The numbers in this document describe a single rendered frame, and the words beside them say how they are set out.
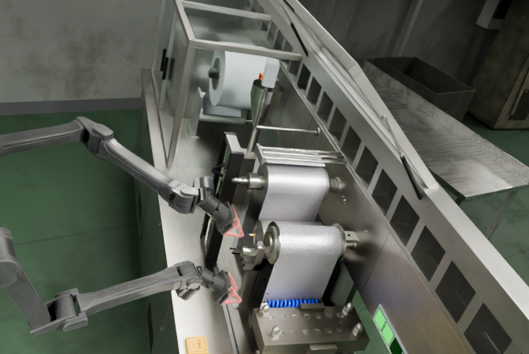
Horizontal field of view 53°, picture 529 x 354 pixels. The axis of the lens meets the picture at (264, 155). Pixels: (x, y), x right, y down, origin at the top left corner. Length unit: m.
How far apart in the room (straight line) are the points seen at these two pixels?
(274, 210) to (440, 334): 0.77
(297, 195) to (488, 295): 0.83
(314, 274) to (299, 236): 0.18
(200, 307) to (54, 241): 1.73
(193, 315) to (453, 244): 0.99
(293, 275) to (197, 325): 0.39
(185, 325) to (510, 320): 1.11
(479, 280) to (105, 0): 3.87
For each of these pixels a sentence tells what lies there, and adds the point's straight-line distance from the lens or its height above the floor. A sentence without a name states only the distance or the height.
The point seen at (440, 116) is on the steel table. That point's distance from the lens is 4.49.
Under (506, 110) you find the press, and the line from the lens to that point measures 7.43.
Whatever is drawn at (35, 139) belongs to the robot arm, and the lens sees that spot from 1.82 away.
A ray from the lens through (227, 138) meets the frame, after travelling 2.04.
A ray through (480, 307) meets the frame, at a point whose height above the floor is 1.56.
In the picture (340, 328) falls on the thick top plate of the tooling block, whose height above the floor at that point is 1.03.
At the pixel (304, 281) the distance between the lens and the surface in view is 1.98.
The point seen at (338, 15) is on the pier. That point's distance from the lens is 5.73.
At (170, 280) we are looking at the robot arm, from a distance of 1.74.
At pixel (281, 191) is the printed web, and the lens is 1.98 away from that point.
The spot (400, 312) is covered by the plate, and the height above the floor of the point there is 1.28.
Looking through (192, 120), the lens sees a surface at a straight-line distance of 2.66.
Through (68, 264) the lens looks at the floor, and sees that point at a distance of 3.49.
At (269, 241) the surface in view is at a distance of 1.86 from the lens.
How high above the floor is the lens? 2.42
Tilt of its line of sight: 30 degrees down
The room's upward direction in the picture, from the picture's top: 16 degrees clockwise
